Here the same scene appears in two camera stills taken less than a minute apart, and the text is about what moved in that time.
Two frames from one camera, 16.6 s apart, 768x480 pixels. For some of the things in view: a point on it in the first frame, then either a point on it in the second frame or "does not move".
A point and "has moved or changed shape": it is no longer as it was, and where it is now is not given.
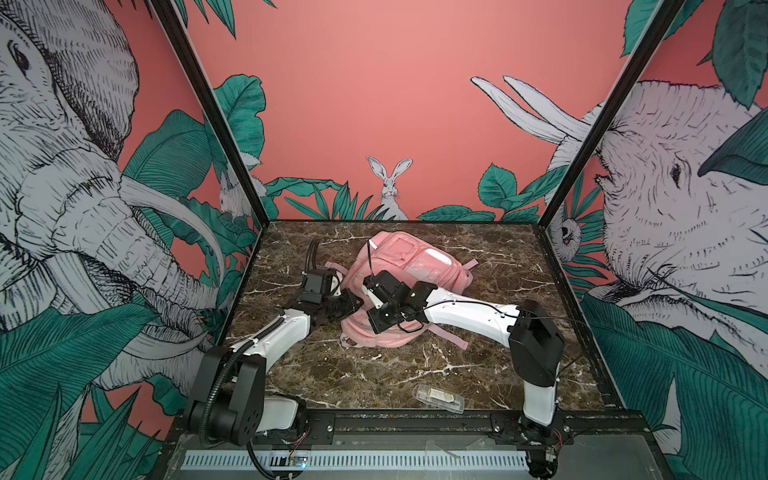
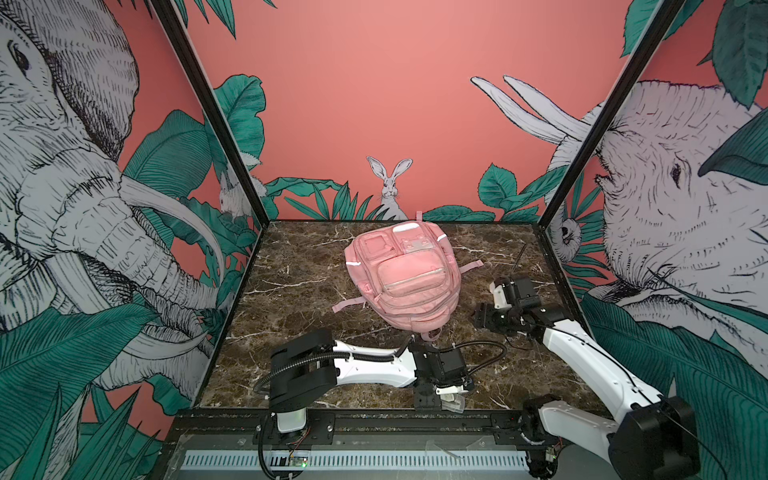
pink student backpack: [409, 260] has moved or changed shape
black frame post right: [614, 113] does not move
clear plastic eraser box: [440, 398] does not move
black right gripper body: [385, 317] -> [504, 319]
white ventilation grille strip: [354, 459] does not move
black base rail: [427, 428] does not move
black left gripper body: [340, 306] -> [431, 401]
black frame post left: [211, 108] does not move
